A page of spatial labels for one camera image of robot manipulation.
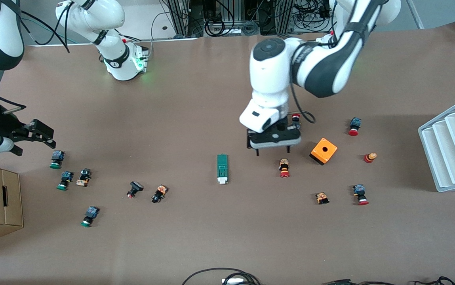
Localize green load switch white handle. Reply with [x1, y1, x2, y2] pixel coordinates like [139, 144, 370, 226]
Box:
[217, 154, 229, 185]

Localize green pushbutton blue block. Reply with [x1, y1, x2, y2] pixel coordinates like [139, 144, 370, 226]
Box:
[80, 206, 100, 228]
[50, 150, 65, 170]
[56, 171, 74, 191]

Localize red mushroom button blue block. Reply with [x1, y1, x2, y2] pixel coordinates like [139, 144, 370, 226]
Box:
[352, 184, 369, 206]
[348, 117, 362, 137]

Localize black pushbutton red base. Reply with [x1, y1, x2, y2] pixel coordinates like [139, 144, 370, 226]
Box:
[126, 181, 144, 199]

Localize aluminium profile rack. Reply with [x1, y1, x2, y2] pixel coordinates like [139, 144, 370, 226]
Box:
[164, 0, 333, 38]

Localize white ribbed tray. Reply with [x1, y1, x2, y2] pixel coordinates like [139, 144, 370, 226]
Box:
[418, 94, 455, 193]

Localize orange button enclosure box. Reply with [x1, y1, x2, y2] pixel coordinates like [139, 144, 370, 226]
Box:
[310, 137, 338, 166]

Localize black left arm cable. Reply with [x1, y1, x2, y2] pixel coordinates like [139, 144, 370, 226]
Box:
[289, 81, 316, 124]

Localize beige black switch block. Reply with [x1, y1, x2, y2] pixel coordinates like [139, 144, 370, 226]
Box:
[76, 168, 92, 187]

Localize black orange selector switch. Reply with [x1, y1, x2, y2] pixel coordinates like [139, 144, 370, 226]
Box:
[151, 184, 168, 204]

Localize coiled black cable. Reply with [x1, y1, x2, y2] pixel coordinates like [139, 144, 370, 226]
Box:
[205, 18, 225, 37]

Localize black looped cable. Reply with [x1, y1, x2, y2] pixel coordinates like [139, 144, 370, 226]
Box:
[182, 268, 261, 285]

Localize black cable with plug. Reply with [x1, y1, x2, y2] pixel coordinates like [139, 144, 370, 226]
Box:
[322, 279, 398, 285]

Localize thin black cable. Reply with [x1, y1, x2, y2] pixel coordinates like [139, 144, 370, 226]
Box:
[413, 276, 455, 285]

